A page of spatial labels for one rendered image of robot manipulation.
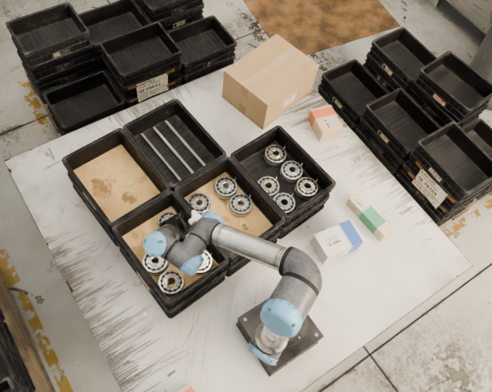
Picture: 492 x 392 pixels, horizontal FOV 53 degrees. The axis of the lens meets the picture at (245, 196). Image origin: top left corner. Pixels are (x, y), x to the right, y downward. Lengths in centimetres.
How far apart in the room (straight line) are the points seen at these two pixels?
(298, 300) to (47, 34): 251
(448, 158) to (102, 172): 193
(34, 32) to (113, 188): 148
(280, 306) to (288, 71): 150
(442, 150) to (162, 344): 193
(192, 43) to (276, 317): 238
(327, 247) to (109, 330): 98
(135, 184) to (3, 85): 186
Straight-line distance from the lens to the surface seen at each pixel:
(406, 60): 367
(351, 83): 354
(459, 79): 353
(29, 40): 341
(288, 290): 140
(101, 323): 216
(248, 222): 216
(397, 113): 332
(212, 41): 346
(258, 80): 254
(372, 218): 238
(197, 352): 210
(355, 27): 437
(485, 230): 358
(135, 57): 320
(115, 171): 230
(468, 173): 310
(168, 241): 161
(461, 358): 318
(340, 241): 225
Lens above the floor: 275
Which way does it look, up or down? 60 degrees down
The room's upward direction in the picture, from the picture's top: 11 degrees clockwise
